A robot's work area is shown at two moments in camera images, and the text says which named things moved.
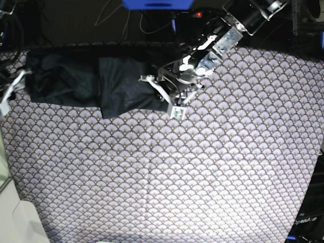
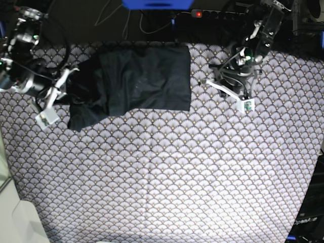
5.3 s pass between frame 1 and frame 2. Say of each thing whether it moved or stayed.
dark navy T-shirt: moved
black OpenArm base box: stayed
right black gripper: moved
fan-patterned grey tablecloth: stayed
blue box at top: stayed
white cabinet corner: stayed
